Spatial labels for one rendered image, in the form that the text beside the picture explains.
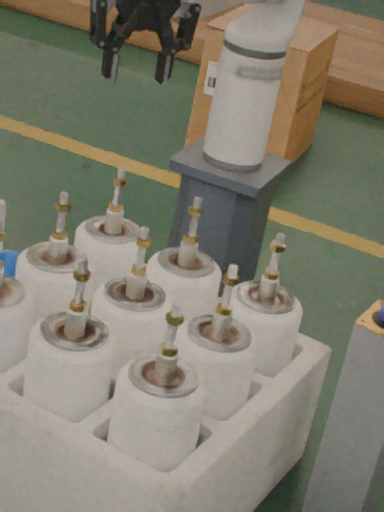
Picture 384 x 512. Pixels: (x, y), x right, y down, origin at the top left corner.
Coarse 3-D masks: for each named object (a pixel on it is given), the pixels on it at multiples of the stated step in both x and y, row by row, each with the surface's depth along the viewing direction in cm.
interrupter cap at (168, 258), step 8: (168, 248) 129; (176, 248) 130; (160, 256) 127; (168, 256) 128; (176, 256) 129; (200, 256) 129; (208, 256) 129; (160, 264) 126; (168, 264) 126; (176, 264) 127; (200, 264) 128; (208, 264) 128; (176, 272) 124; (184, 272) 125; (192, 272) 125; (200, 272) 125; (208, 272) 126
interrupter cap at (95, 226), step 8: (104, 216) 135; (88, 224) 132; (96, 224) 133; (104, 224) 133; (128, 224) 134; (136, 224) 134; (88, 232) 130; (96, 232) 130; (104, 232) 131; (120, 232) 132; (128, 232) 132; (136, 232) 132; (104, 240) 129; (112, 240) 129; (120, 240) 129; (128, 240) 130
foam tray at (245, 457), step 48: (0, 384) 110; (288, 384) 120; (0, 432) 109; (48, 432) 105; (96, 432) 107; (240, 432) 110; (288, 432) 126; (0, 480) 111; (48, 480) 107; (96, 480) 103; (144, 480) 100; (192, 480) 101; (240, 480) 115
